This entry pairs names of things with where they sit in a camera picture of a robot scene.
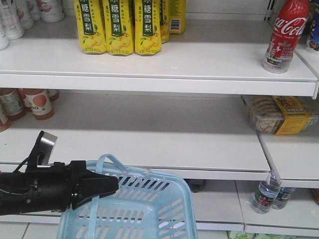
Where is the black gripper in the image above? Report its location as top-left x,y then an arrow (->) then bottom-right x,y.
24,160 -> 119,213

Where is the light blue plastic basket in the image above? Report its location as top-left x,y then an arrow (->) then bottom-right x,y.
56,154 -> 197,239

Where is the red aluminium coca-cola bottle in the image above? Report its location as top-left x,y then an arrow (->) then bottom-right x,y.
263,0 -> 309,74

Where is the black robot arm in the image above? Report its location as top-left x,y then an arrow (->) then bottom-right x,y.
0,161 -> 119,215

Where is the orange C100 juice bottle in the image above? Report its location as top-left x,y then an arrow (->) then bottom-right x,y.
0,88 -> 26,121
23,88 -> 54,120

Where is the white metal shelving unit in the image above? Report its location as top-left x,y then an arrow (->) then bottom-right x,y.
0,0 -> 319,239

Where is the yellow pear drink carton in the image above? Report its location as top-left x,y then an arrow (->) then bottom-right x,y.
103,0 -> 134,56
73,0 -> 107,55
134,0 -> 162,56

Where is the white peach drink bottle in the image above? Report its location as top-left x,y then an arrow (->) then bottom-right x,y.
0,0 -> 24,41
37,0 -> 64,23

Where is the clear cookie box yellow label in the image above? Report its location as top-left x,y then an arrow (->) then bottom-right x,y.
242,95 -> 319,135

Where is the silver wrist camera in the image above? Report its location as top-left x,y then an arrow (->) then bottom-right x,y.
34,130 -> 57,165

